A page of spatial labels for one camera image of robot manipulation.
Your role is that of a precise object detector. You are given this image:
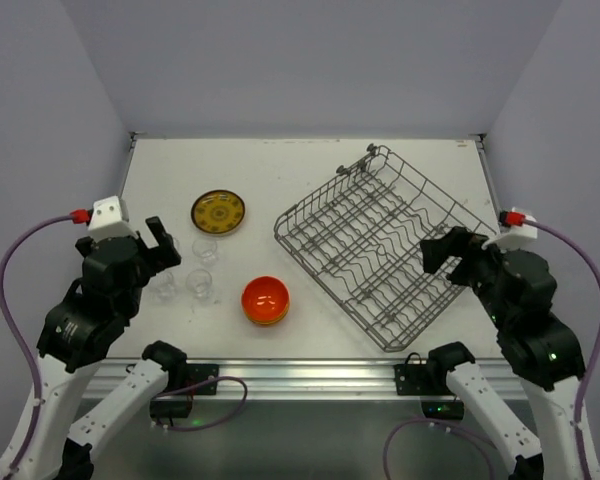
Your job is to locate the clear glass cup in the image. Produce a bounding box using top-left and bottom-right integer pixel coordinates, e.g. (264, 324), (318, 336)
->
(170, 236), (181, 256)
(191, 238), (219, 267)
(185, 269), (213, 299)
(148, 271), (177, 303)

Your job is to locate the yellow patterned plate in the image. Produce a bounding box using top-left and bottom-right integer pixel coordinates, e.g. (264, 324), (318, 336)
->
(190, 189), (246, 236)

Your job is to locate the grey wire dish rack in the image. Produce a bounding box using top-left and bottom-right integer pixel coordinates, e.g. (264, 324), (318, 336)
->
(273, 144), (495, 353)

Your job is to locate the orange bowl back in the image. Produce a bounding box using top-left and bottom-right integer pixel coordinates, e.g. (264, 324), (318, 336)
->
(241, 276), (291, 318)

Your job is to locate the orange bowl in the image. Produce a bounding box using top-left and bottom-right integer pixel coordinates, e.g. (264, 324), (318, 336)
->
(241, 276), (291, 318)
(248, 317), (284, 327)

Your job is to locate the orange bowl front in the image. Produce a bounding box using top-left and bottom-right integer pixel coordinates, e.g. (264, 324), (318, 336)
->
(248, 317), (284, 327)

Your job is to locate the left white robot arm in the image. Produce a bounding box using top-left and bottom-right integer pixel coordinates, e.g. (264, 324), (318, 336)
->
(0, 211), (187, 479)

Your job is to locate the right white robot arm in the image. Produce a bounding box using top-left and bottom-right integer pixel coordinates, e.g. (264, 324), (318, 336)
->
(419, 227), (600, 479)

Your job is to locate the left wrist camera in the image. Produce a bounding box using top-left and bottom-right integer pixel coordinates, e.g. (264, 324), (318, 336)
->
(87, 196), (137, 242)

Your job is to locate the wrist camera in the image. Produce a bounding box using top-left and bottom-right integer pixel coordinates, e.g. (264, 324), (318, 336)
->
(481, 208), (538, 250)
(87, 196), (137, 242)

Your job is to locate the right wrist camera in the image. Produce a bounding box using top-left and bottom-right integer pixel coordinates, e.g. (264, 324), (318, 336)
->
(481, 208), (538, 250)

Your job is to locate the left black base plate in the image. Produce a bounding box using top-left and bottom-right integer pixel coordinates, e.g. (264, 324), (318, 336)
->
(178, 363), (220, 396)

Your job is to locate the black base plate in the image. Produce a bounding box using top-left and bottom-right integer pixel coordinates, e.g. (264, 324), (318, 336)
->
(178, 363), (220, 396)
(393, 363), (453, 396)

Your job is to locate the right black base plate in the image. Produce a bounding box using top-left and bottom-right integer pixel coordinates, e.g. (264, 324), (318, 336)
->
(393, 363), (453, 396)

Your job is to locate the aluminium mounting rail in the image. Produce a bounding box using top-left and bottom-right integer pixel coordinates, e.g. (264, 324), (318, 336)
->
(81, 358), (527, 402)

